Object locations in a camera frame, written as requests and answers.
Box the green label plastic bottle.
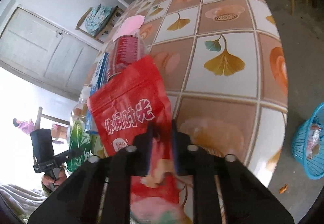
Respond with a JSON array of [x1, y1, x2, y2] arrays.
[[66, 86, 106, 174]]

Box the blue toothpaste box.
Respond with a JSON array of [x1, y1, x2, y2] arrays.
[[85, 52, 109, 135]]

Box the red snack bag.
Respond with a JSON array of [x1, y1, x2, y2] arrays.
[[87, 56, 186, 223]]

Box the red drink can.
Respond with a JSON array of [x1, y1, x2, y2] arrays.
[[106, 35, 147, 82]]

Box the blue plastic trash basket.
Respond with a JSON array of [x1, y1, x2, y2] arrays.
[[292, 103, 323, 180]]

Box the person's left hand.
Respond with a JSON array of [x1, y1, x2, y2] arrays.
[[42, 169, 67, 191]]

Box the white door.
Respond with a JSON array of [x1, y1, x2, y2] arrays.
[[1, 8, 98, 101]]

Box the wooden chair with cushion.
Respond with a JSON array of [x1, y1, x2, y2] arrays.
[[75, 5, 124, 44]]

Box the floral pillow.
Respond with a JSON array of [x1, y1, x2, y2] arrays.
[[85, 5, 113, 36]]

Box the patterned tablecloth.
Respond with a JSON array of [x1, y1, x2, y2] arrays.
[[83, 0, 290, 224]]

